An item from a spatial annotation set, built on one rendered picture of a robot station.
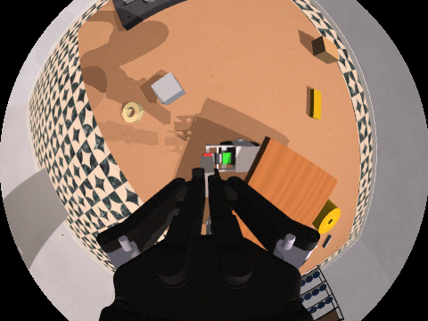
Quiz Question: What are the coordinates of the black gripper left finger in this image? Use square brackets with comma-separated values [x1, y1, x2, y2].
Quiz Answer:
[96, 156, 207, 284]

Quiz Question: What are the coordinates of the beige roll of masking tape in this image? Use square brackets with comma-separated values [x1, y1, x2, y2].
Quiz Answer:
[122, 102, 144, 123]

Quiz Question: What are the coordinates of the yellow rectangular bar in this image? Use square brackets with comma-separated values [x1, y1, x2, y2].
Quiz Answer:
[309, 89, 321, 119]

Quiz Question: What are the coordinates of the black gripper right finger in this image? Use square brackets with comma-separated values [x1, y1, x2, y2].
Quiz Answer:
[206, 156, 320, 284]

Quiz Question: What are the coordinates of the brown cardboard box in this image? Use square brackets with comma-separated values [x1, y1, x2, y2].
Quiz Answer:
[311, 36, 340, 64]

